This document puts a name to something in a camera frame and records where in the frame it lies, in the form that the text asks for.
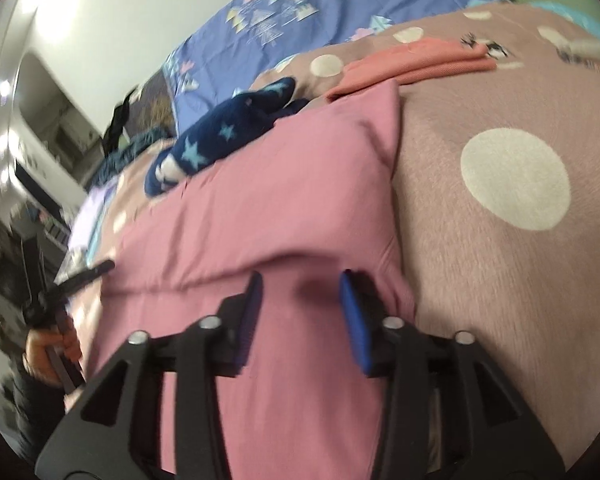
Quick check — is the navy star plush toy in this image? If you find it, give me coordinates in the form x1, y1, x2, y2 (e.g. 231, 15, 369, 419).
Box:
144, 77, 311, 198

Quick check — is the beige garment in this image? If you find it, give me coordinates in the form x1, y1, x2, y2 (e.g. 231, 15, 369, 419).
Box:
555, 35, 600, 83

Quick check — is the salmon folded garment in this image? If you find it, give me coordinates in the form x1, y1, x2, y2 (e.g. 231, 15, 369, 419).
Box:
325, 36, 497, 102

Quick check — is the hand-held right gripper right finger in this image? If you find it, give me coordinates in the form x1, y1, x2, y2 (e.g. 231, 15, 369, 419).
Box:
340, 269, 566, 480

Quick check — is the blue tree-print pillow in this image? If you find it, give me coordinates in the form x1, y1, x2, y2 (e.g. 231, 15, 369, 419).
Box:
162, 0, 508, 133

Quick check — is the person's left hand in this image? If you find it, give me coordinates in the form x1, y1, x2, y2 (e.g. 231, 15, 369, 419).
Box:
22, 316, 83, 388

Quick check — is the pale lilac sheet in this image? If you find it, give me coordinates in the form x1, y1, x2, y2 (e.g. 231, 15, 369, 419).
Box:
69, 180, 120, 257

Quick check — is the black strap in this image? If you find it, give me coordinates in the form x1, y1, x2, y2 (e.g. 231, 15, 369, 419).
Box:
102, 85, 141, 156

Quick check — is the light blue cloth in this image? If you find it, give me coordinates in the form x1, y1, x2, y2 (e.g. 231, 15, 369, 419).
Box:
540, 1, 600, 38

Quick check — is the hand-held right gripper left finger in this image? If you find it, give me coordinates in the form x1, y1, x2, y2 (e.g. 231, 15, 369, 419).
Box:
35, 271, 264, 480

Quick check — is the person's left forearm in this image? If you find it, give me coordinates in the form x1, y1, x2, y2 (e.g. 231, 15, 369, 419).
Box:
0, 372, 78, 463

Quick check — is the dark patterned headboard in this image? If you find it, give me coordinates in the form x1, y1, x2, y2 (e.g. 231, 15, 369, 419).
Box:
127, 70, 178, 138

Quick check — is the pink polka-dot bed sheet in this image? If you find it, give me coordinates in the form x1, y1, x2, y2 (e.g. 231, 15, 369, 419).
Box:
70, 2, 600, 471

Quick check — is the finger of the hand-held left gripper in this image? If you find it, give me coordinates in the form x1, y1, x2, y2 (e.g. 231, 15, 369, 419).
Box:
55, 259, 116, 293

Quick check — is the pink cloth garment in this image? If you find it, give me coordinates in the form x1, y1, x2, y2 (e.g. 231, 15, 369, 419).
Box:
65, 80, 416, 480

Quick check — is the dark teal cloth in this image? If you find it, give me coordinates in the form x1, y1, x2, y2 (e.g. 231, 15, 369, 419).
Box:
87, 127, 173, 191

